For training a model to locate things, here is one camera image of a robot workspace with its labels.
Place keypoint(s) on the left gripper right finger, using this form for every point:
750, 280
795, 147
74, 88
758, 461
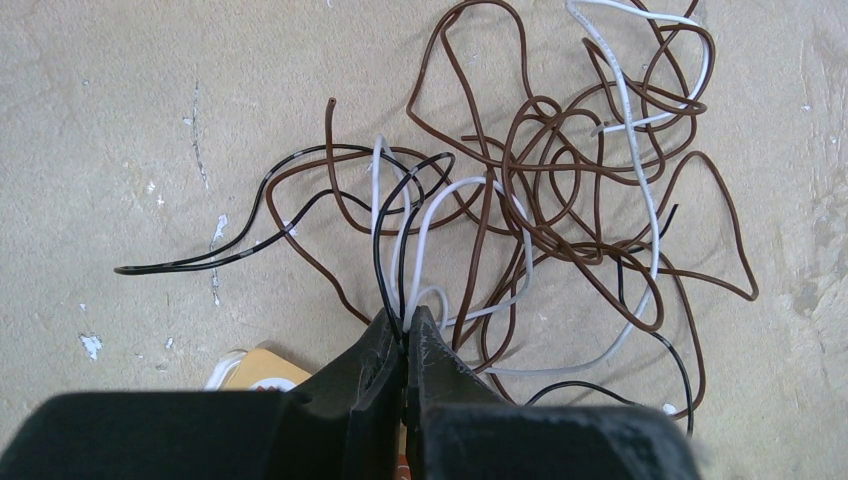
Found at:
459, 428

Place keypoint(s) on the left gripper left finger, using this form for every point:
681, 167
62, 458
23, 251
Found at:
341, 423

